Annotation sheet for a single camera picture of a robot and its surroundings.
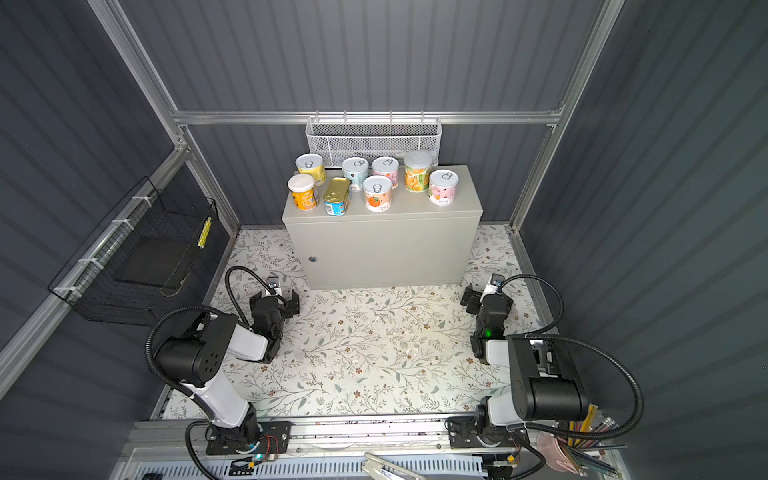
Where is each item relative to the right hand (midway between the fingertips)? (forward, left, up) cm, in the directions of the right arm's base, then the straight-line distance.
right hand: (491, 289), depth 91 cm
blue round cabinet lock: (+5, +54, +9) cm, 55 cm away
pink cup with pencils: (-42, -10, +1) cm, 43 cm away
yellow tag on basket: (+7, +83, +19) cm, 85 cm away
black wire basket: (-5, +92, +22) cm, 95 cm away
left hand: (+1, +68, -2) cm, 68 cm away
